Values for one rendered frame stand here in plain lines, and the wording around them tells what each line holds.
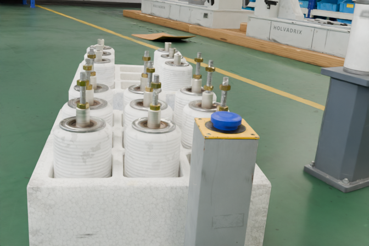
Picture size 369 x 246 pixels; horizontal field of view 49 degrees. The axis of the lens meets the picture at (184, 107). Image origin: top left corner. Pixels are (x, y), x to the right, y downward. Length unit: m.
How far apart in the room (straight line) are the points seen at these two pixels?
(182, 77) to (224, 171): 0.72
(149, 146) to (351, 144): 0.62
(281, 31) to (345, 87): 2.30
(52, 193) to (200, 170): 0.25
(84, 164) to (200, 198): 0.22
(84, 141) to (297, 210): 0.56
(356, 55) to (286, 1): 2.51
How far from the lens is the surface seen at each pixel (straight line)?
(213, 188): 0.52
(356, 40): 1.11
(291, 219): 0.97
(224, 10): 4.16
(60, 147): 0.67
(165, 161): 0.68
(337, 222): 1.01
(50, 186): 0.66
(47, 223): 0.69
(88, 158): 0.67
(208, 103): 0.81
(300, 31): 3.24
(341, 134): 1.13
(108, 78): 1.20
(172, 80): 1.21
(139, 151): 0.67
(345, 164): 1.15
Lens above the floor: 0.49
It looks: 17 degrees down
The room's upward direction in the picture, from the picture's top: 4 degrees clockwise
